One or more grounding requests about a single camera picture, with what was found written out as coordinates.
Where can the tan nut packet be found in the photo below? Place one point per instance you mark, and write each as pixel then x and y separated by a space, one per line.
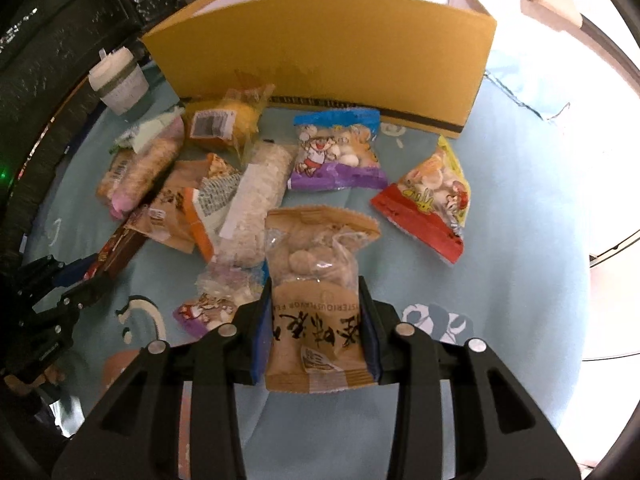
pixel 315 260

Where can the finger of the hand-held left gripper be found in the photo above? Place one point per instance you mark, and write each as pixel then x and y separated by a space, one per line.
pixel 75 270
pixel 90 291

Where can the brown cartoon snack packet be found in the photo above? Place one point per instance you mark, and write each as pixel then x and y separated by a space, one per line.
pixel 167 210

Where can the orange white snack packet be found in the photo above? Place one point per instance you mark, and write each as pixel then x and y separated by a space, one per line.
pixel 205 205

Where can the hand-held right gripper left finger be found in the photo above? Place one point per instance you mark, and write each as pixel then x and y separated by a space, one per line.
pixel 260 340

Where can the long white rice cracker packet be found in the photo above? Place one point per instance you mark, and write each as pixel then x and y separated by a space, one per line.
pixel 255 200

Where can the yellow cardboard box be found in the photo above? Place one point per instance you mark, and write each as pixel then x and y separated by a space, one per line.
pixel 325 55

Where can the person's left hand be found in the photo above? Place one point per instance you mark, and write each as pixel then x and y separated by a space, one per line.
pixel 30 382

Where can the pink green rice bar packet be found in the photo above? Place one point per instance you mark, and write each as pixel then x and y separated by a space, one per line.
pixel 145 160

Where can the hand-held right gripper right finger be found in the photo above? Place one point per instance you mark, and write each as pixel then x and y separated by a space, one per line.
pixel 367 340

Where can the carved dark wooden screen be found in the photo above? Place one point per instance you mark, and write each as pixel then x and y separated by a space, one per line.
pixel 55 35

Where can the small purple snack packet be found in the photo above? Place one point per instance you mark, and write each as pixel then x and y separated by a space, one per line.
pixel 215 302

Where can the red yellow snack packet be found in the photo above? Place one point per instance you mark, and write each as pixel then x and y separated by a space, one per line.
pixel 430 205

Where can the light blue printed tablecloth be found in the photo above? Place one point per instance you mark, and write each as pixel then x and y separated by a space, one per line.
pixel 500 270

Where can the blue purple snack packet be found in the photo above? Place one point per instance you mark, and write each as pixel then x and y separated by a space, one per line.
pixel 335 155

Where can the beige lidded cup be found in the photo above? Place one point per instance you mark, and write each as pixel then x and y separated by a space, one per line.
pixel 120 85

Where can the yellow cake packet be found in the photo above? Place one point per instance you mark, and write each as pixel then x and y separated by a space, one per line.
pixel 225 122

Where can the dark brown bar packet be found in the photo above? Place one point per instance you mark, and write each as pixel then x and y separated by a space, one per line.
pixel 117 255

